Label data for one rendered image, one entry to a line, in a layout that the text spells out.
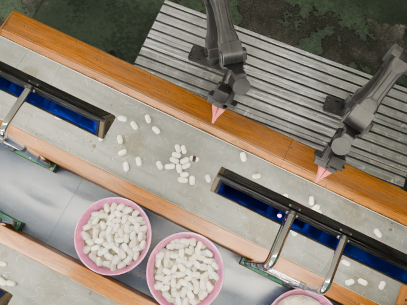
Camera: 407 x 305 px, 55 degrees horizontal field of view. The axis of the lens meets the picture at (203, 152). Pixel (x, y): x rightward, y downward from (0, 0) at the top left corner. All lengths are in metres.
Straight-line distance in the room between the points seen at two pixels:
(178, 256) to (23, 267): 0.53
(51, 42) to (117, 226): 0.77
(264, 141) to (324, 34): 1.34
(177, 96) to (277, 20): 1.30
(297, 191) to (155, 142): 0.56
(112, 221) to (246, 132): 0.59
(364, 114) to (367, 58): 1.42
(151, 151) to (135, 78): 0.30
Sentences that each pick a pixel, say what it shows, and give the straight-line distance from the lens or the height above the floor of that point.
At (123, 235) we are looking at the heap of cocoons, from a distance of 1.45.
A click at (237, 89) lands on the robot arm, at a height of 1.03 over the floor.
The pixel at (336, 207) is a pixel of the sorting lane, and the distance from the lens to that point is 1.54.
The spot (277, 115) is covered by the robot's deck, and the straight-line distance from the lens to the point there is 1.64.
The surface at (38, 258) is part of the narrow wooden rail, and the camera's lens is 1.49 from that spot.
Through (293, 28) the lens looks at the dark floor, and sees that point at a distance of 2.66.
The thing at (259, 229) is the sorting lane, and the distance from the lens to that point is 1.45.
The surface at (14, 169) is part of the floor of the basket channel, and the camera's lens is 1.66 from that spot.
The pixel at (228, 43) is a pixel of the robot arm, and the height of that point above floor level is 1.06.
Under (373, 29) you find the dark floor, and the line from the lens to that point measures 2.84.
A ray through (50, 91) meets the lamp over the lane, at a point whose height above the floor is 1.10.
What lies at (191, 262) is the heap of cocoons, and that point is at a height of 0.75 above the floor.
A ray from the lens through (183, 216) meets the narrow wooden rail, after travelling 1.41.
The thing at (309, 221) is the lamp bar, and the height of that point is 1.11.
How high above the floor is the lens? 2.17
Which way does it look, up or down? 75 degrees down
